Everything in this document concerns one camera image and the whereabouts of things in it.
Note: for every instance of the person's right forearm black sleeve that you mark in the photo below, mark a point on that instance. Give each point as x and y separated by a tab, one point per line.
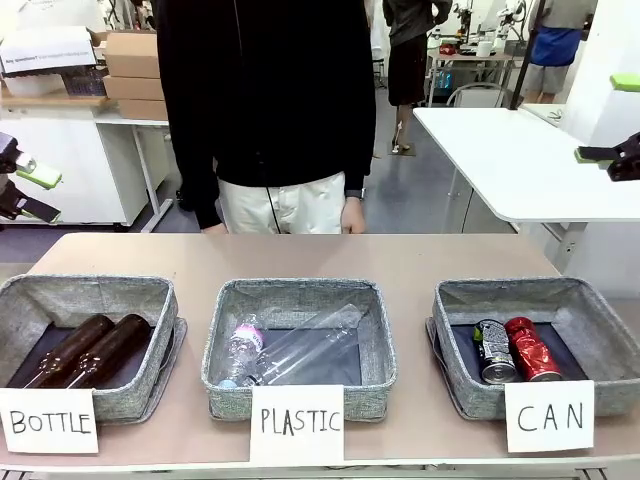
200	195

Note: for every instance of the white cup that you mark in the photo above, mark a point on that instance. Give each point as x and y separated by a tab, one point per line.
484	49

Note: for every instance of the white printed cardboard box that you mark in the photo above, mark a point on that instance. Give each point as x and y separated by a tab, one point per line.
47	50

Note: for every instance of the background person in blue shirt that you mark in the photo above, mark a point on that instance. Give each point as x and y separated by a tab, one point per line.
555	45

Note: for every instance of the large white table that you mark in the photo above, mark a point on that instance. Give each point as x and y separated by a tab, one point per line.
525	170

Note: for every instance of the flat brown cardboard box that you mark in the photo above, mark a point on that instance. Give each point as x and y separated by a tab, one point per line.
135	87
142	109

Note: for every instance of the grey fabric basket can label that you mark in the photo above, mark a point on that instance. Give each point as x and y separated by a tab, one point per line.
600	340

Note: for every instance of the large clear plastic bottle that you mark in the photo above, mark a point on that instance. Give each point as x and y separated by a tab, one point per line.
310	340

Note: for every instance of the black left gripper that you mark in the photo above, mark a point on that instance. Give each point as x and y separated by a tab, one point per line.
6	160

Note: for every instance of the white paper sign BOTTLE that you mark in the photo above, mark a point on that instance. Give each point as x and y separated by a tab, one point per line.
47	422

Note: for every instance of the white paper sign PLASTIC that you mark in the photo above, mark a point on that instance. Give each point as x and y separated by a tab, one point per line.
297	422

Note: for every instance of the open brown cardboard box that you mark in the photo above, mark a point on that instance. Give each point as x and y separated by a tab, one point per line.
135	55

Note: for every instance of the red crushed can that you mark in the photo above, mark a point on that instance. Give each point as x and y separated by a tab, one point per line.
532	350

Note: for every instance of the background person in black dress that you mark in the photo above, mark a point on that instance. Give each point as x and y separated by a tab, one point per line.
407	60

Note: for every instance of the person in black sweater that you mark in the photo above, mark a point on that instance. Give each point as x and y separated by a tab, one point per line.
270	90

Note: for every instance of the grey fabric basket bottle label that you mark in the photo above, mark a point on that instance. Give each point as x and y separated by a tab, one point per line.
140	390

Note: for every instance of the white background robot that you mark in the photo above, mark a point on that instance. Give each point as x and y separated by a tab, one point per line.
511	20

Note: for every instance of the person's left forearm black sleeve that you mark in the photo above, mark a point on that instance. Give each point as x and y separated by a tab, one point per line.
361	160

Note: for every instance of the wooden shelf board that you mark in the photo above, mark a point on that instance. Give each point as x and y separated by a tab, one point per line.
50	101

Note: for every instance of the white paper sign CAN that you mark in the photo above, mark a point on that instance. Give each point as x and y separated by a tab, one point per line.
550	417

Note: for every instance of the small clear plastic water bottle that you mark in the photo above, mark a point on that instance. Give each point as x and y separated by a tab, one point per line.
242	350

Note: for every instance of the person's right hand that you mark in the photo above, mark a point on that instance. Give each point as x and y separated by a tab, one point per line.
216	230

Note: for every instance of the background work table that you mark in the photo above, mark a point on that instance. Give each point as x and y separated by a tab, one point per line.
475	57

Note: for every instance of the person's left hand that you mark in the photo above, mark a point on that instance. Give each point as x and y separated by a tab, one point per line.
353	217

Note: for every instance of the brown glass bottle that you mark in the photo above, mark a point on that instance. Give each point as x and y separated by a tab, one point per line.
115	345
75	345

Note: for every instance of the grey fabric basket plastic label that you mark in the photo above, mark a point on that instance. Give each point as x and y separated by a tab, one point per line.
225	320

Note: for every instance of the white desk with legs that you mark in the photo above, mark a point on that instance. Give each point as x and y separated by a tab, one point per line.
145	150

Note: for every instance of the black slanted pole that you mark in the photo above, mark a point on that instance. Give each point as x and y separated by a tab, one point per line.
525	55

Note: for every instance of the dark plastic crate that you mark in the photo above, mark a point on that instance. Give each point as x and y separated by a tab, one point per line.
85	82

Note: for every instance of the dark wrist watch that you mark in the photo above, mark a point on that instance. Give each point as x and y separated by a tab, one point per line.
356	193

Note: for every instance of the white plastic bin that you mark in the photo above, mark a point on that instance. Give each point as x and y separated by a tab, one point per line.
35	85

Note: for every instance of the grey metal chair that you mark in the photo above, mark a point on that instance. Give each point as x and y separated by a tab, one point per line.
475	95

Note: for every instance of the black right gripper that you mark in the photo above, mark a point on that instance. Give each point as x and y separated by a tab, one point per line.
627	162

